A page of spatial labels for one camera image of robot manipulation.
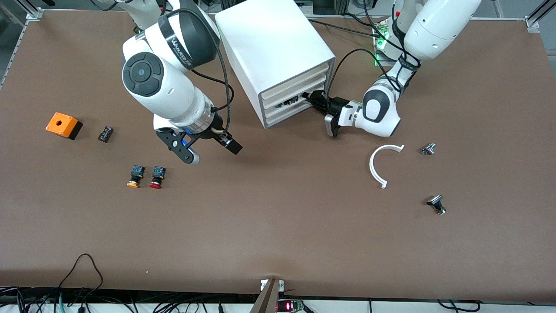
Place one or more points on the white drawer cabinet housing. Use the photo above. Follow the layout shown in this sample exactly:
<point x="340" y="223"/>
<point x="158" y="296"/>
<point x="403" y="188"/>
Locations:
<point x="269" y="39"/>

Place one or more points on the white semicircular bracket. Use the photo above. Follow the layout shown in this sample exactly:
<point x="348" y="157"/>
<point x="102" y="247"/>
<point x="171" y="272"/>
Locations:
<point x="372" y="167"/>

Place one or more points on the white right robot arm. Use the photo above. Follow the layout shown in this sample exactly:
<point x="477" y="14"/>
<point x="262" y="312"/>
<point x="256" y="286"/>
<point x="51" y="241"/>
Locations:
<point x="173" y="95"/>

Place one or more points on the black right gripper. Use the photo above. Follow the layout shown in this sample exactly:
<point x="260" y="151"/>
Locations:
<point x="216" y="133"/>

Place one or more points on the orange button enclosure box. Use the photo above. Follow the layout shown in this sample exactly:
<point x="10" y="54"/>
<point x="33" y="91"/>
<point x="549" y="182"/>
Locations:
<point x="61" y="124"/>

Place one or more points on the red push button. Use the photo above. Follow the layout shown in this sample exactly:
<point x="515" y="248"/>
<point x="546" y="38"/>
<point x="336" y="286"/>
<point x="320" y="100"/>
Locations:
<point x="157" y="177"/>

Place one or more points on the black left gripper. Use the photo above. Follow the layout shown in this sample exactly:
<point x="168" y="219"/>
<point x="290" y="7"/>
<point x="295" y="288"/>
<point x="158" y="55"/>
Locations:
<point x="333" y="105"/>

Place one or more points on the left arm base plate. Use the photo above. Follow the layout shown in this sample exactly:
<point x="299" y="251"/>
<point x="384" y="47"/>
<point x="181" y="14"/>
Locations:
<point x="382" y="64"/>

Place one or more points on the brown centre post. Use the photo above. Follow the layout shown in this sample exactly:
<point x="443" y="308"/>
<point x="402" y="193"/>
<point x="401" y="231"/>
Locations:
<point x="267" y="300"/>

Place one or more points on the black device with red light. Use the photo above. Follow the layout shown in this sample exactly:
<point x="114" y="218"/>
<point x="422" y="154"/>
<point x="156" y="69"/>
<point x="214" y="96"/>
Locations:
<point x="289" y="306"/>

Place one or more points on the white cabinet drawer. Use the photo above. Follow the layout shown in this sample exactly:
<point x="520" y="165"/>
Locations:
<point x="286" y="116"/>
<point x="273" y="114"/>
<point x="295" y="85"/>
<point x="295" y="94"/>

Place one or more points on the black button with white face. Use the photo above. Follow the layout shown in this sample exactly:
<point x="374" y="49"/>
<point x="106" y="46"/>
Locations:
<point x="434" y="201"/>

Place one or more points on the white mounting bracket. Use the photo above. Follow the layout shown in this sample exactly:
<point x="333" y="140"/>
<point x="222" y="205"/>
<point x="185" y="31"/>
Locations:
<point x="263" y="284"/>

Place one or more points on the small black contact block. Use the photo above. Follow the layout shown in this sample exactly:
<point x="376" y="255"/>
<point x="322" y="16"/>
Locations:
<point x="105" y="134"/>

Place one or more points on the yellow push button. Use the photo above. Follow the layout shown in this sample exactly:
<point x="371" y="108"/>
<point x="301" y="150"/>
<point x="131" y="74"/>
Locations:
<point x="135" y="176"/>

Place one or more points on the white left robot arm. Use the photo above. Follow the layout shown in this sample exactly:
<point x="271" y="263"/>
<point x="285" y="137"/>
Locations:
<point x="434" y="30"/>

